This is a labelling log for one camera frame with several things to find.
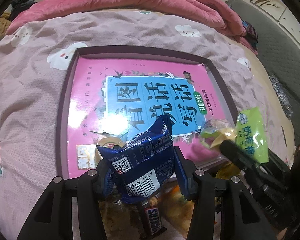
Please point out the pink patterned bedsheet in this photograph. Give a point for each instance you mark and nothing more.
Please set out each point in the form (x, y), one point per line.
(31, 84)

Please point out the clear pastry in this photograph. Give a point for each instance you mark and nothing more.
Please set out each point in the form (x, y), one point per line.
(215, 131)

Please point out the Snickers chocolate bar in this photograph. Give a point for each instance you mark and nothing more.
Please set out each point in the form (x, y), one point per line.
(153, 220)

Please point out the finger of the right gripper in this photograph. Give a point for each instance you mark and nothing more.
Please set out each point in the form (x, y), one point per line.
(237, 156)

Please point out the dark clothes pile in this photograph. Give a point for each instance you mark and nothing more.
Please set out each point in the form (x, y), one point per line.
(19, 6)

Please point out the blue cookie snack packet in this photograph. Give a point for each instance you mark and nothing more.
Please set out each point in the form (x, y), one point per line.
(140, 168)

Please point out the green milk candy packet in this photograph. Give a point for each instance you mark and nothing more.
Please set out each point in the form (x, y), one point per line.
(251, 137)

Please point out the orange clear cracker packet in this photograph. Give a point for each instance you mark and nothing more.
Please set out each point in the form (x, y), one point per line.
(128, 221)

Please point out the tree wall painting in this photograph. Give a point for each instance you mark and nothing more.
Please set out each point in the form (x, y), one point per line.
(275, 8)

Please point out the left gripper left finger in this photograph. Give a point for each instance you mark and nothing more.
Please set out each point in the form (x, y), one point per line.
(51, 217)

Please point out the red pink quilt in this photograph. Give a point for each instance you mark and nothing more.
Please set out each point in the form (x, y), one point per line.
(215, 14)

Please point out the grey padded headboard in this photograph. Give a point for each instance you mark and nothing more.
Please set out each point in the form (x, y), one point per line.
(277, 52)

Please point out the pink children's book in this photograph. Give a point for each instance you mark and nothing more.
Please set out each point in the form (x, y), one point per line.
(112, 100)

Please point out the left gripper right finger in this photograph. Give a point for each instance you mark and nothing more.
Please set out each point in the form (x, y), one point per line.
(241, 216)

